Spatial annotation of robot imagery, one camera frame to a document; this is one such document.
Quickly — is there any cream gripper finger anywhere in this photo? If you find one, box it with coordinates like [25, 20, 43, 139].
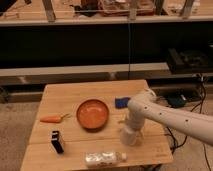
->
[118, 119, 126, 124]
[138, 131, 144, 140]

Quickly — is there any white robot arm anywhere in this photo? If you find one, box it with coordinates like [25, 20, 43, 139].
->
[120, 89, 213, 146]

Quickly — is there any blue eraser block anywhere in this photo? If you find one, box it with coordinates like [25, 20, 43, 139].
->
[115, 97, 130, 109]

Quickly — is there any orange round bowl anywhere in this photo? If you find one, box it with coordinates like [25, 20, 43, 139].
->
[76, 99, 109, 130]

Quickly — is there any wooden table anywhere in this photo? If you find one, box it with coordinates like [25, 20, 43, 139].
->
[21, 80, 173, 171]

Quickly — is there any clear plastic bottle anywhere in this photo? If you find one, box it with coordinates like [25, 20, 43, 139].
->
[85, 151, 127, 167]

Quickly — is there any orange carrot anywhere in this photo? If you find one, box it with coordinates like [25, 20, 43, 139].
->
[40, 114, 69, 123]

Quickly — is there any black stapler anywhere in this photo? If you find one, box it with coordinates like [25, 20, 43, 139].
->
[51, 131, 64, 154]

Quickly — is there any black box on shelf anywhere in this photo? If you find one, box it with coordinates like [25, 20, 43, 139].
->
[166, 48, 213, 74]

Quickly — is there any long metal shelf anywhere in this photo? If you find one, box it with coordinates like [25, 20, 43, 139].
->
[0, 63, 169, 85]

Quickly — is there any black floor cable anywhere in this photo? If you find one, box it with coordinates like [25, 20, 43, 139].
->
[165, 74, 213, 171]

